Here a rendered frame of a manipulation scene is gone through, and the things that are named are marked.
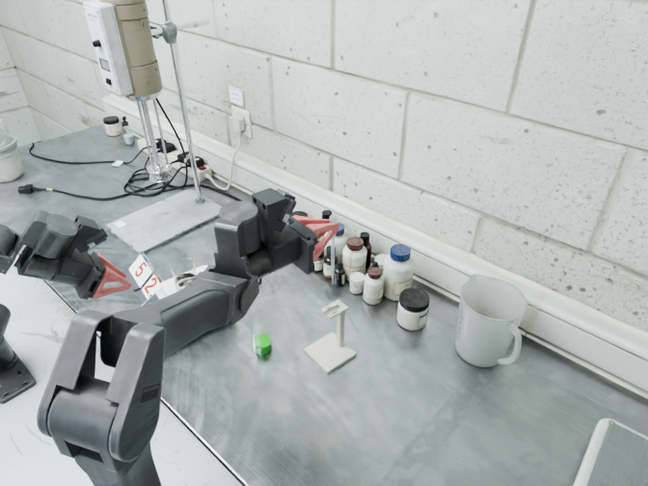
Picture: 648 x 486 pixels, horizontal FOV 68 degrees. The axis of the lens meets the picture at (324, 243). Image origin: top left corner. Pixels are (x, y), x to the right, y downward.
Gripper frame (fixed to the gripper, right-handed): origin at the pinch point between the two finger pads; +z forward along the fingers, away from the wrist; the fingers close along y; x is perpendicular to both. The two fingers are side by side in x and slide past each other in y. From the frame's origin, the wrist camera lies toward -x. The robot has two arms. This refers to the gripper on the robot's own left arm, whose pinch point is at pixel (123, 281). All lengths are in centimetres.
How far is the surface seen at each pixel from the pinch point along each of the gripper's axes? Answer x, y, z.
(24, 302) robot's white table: 22.7, 23.8, -6.4
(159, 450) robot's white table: 14.6, -32.5, 3.1
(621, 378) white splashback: -38, -73, 63
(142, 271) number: 4.0, 15.8, 12.4
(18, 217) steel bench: 19, 67, -2
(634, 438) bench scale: -31, -81, 51
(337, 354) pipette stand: -10.7, -34.0, 31.9
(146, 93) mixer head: -34.8, 33.8, 0.0
